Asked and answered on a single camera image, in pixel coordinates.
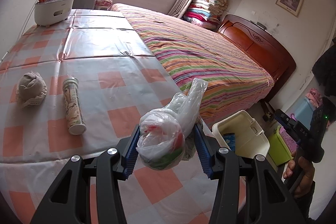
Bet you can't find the white tube bottle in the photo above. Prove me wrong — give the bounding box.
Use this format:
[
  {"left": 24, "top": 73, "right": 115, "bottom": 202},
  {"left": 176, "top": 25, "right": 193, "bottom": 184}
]
[{"left": 63, "top": 77, "right": 87, "bottom": 136}]

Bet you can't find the framed picture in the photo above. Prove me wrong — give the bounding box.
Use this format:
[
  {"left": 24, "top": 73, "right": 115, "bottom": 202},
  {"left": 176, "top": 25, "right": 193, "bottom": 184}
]
[{"left": 276, "top": 0, "right": 304, "bottom": 17}]

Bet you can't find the green plastic bag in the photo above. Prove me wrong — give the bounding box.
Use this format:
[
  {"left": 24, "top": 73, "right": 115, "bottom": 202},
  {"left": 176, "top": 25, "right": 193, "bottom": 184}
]
[{"left": 136, "top": 78, "right": 208, "bottom": 171}]

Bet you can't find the green storage box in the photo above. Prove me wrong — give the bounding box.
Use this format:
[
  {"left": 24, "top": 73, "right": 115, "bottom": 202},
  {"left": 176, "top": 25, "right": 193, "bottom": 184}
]
[{"left": 268, "top": 126, "right": 293, "bottom": 166}]

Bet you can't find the white round pen holder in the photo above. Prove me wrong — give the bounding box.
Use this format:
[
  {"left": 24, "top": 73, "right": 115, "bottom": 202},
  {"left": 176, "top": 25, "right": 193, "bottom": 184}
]
[{"left": 34, "top": 0, "right": 74, "bottom": 27}]

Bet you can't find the right pink curtain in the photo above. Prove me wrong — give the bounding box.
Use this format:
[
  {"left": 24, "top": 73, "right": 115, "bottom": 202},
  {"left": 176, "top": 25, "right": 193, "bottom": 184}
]
[{"left": 167, "top": 0, "right": 192, "bottom": 19}]

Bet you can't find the striped bed sheet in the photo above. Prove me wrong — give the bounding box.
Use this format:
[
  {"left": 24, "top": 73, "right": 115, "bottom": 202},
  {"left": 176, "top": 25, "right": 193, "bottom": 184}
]
[{"left": 112, "top": 3, "right": 274, "bottom": 127}]

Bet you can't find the blue label brown bottle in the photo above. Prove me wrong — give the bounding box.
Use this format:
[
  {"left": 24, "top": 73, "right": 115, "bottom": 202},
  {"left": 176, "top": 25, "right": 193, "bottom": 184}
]
[{"left": 223, "top": 132, "right": 236, "bottom": 152}]

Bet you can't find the person's right hand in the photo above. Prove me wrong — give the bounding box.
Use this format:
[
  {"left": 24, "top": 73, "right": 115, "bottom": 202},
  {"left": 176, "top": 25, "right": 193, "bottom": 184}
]
[{"left": 282, "top": 147, "right": 315, "bottom": 198}]

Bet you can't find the checkered plastic tablecloth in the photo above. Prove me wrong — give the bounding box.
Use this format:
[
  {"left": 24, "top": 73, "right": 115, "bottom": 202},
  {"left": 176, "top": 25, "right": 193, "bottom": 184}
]
[{"left": 0, "top": 8, "right": 247, "bottom": 224}]

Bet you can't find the stack of folded quilts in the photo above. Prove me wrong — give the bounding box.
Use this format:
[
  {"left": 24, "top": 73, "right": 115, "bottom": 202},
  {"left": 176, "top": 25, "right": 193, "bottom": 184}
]
[{"left": 182, "top": 0, "right": 229, "bottom": 31}]

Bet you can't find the beige cloth ball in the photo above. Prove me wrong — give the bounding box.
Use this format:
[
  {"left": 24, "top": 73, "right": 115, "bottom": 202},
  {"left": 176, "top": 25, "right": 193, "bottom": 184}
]
[{"left": 16, "top": 71, "right": 47, "bottom": 108}]

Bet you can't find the cream plastic trash bin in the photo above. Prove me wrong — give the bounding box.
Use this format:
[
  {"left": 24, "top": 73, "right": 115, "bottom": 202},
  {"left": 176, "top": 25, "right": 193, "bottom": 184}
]
[{"left": 212, "top": 110, "right": 270, "bottom": 159}]

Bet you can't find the wooden headboard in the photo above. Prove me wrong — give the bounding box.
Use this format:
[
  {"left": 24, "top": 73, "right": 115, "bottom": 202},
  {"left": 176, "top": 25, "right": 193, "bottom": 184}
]
[{"left": 218, "top": 14, "right": 296, "bottom": 101}]

